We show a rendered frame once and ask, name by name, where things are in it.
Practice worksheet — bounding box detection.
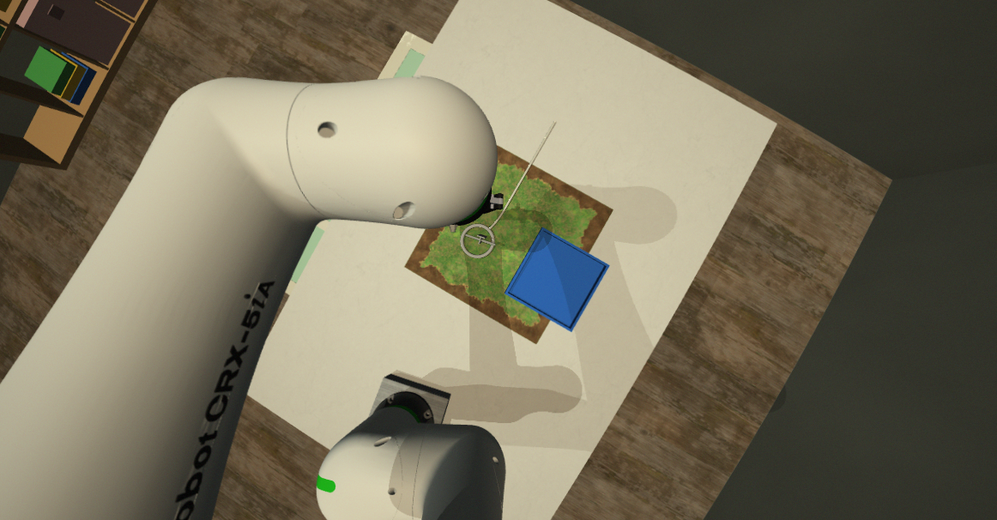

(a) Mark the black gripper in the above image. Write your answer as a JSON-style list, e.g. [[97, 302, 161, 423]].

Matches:
[[483, 193, 504, 214]]

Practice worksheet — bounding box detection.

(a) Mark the blue square tray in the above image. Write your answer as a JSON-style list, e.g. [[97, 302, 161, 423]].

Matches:
[[505, 227, 610, 332]]

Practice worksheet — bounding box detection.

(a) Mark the white ring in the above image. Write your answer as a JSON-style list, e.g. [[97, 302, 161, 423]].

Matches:
[[460, 223, 495, 258]]

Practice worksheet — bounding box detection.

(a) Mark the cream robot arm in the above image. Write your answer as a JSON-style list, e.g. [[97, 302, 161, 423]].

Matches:
[[0, 76, 505, 520]]

